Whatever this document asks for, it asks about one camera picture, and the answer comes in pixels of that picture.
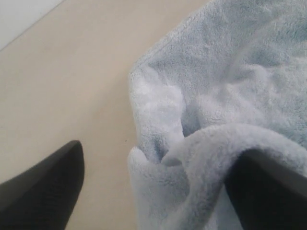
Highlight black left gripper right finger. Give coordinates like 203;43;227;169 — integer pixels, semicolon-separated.
225;149;307;230

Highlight light blue terry towel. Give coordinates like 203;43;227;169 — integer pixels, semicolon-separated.
128;0;307;230

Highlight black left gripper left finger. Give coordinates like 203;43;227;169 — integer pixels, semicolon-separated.
0;140;84;230

